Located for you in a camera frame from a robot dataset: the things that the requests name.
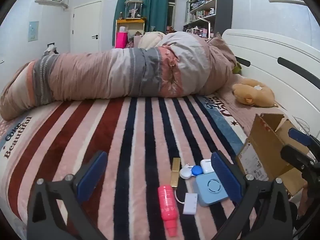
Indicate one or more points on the cream plush pillow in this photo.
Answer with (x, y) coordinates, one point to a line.
(150, 41)

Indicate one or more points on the white and blue lens case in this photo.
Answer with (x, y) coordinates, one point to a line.
(191, 172)

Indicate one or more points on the yellow shelf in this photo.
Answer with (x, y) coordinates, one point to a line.
(130, 21)

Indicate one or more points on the white earbuds case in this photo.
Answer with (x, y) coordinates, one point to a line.
(207, 166)

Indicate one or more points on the tan plush toy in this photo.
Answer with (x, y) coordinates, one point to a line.
(252, 92)

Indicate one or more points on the pink plastic bottle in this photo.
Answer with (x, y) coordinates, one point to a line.
(167, 205)

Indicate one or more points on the teal curtain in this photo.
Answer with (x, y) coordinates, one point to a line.
(152, 7)

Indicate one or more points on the striped plush blanket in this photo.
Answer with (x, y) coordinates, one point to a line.
(140, 135)

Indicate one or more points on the green plush toy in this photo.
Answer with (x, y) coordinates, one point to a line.
(237, 68)

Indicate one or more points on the pink and grey duvet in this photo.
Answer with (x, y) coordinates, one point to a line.
(120, 72)

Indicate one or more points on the brown cardboard box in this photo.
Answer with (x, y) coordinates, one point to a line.
(265, 142)

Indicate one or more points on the white bed headboard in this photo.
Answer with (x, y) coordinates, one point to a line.
(270, 52)

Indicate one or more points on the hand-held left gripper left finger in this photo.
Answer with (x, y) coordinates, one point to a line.
(91, 175)

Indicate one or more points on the gold lipstick tube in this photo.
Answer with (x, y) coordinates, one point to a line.
(175, 172)

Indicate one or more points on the pink thermos bottle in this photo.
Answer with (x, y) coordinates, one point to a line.
(121, 40)

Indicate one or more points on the white door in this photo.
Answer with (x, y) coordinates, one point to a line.
(86, 27)

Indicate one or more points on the black and white cloth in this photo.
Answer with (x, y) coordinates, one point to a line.
(50, 49)

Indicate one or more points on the light blue square device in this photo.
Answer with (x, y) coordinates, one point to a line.
(210, 188)

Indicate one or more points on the light blue wall poster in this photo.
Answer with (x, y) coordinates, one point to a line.
(33, 31)

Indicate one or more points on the window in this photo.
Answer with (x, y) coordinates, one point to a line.
(172, 7)

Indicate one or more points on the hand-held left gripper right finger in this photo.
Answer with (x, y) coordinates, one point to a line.
(226, 177)

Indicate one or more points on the dark bookshelf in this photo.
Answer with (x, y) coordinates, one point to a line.
(222, 7)

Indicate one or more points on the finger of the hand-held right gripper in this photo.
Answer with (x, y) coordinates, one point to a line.
(298, 135)
(293, 153)

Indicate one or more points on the glass display case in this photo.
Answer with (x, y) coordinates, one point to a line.
(133, 8)

